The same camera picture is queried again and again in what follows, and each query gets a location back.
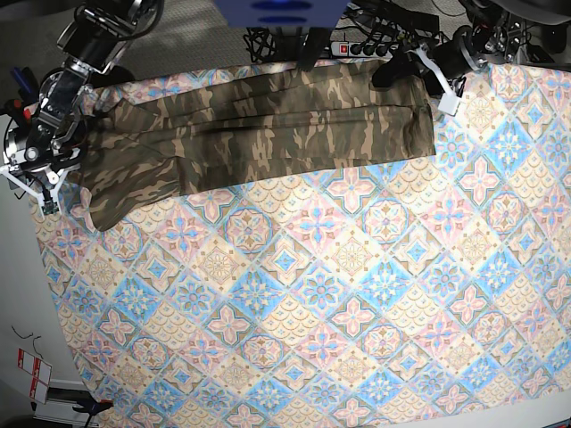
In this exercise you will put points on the red black table clamp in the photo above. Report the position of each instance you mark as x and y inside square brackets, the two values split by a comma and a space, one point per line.
[16, 110]

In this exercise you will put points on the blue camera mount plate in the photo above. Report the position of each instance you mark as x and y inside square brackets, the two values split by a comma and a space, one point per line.
[281, 13]

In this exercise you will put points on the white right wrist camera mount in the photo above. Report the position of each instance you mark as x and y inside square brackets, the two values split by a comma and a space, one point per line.
[48, 202]

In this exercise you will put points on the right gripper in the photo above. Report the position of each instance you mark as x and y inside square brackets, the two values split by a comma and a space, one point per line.
[44, 175]

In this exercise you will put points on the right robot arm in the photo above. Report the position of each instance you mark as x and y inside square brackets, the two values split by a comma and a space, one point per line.
[44, 137]

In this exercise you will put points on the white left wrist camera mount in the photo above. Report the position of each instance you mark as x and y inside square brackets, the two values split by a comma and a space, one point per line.
[439, 67]

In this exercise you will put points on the white power strip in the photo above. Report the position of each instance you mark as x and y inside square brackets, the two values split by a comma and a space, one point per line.
[371, 50]

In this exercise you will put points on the patterned tile tablecloth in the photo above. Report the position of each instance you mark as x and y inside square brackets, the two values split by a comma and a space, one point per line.
[352, 297]

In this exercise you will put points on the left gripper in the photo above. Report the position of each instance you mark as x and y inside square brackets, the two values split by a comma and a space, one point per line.
[401, 68]

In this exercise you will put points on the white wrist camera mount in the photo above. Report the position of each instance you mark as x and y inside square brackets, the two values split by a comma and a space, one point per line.
[48, 202]
[439, 67]

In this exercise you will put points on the camouflage T-shirt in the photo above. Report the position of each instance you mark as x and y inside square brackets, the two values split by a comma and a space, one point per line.
[250, 129]

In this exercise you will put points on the blue table clamp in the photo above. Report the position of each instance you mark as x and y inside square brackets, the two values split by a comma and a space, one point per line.
[26, 80]

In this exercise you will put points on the black blue bottom clamp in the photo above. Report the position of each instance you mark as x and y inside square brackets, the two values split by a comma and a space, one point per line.
[91, 407]

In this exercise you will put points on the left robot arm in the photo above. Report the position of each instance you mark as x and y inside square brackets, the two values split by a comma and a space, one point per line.
[497, 32]

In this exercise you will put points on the red white label tag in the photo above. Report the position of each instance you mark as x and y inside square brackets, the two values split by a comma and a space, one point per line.
[38, 374]

